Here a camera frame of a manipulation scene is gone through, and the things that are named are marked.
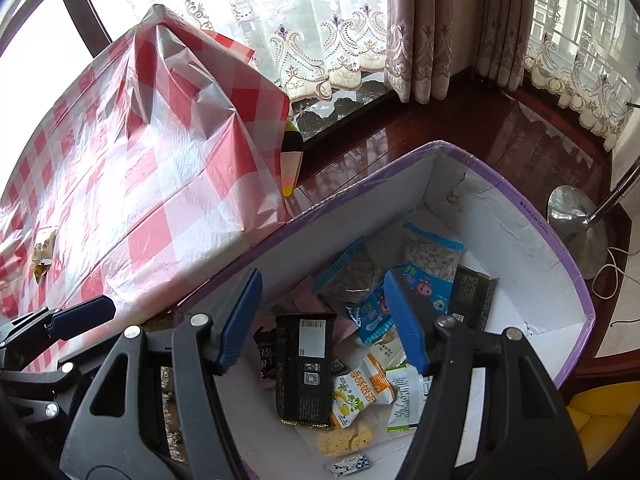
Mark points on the black snack packet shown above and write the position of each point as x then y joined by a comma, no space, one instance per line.
472,295
302,370

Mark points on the dark marble window sill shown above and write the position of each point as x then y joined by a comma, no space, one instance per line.
340,110

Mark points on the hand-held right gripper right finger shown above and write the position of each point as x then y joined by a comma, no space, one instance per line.
405,320

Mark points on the colourful striped object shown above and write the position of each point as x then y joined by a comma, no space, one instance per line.
292,160

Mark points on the blue cartoon snack packet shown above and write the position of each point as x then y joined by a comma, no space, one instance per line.
370,322

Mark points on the pink-grey curtain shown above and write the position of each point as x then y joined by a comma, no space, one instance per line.
430,35

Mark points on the yellow object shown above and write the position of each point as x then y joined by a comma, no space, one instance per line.
605,410

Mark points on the blue dark seed packet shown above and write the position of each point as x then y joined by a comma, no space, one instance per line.
350,275

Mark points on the yellow-green white snack packet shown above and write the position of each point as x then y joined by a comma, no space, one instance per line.
357,385

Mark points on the red checkered plastic tablecloth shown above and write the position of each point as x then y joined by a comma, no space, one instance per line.
150,160

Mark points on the green-white snack packet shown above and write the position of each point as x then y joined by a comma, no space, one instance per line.
405,400

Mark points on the metal floor stand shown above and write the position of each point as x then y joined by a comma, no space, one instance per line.
570,215

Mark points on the pink snack packet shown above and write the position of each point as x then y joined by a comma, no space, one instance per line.
307,302

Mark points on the dark brown snack wrapper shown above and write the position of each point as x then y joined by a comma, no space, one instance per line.
265,355

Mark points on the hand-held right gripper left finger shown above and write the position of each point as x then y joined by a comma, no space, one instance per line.
240,320

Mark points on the purple cardboard box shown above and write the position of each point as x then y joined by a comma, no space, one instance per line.
500,220

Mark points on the beige snack packet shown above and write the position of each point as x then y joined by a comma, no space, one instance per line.
387,350

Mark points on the clear yellow cake packet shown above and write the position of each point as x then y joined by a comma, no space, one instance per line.
44,252

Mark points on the blue pale seed packet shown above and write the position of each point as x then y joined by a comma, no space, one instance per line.
432,257

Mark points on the small white candy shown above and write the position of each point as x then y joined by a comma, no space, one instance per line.
350,466

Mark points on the clear cracker packet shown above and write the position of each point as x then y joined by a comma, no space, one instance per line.
345,440

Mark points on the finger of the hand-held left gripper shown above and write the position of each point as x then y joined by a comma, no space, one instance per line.
45,385
80,316

